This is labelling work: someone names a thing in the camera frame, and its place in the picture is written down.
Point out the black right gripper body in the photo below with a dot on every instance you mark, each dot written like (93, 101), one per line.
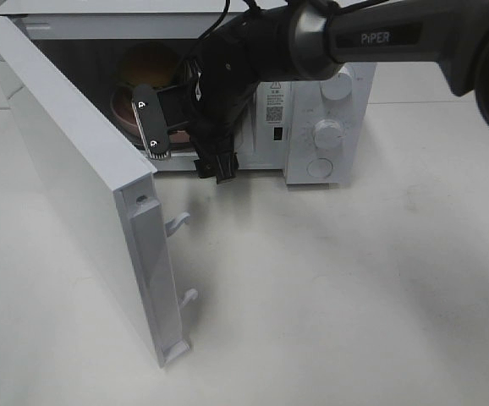
(214, 105)

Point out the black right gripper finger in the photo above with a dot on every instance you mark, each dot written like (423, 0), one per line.
(227, 165)
(205, 168)

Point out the burger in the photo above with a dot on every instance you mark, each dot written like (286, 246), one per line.
(149, 63)

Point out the white microwave door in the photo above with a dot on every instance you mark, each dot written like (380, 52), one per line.
(103, 189)

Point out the pink plate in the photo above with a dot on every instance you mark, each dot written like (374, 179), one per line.
(121, 108)

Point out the white microwave knob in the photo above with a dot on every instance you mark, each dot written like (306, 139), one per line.
(338, 87)
(328, 134)

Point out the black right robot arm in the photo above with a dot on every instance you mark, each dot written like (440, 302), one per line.
(313, 40)

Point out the white microwave release button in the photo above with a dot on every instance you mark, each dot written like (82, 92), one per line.
(320, 168)

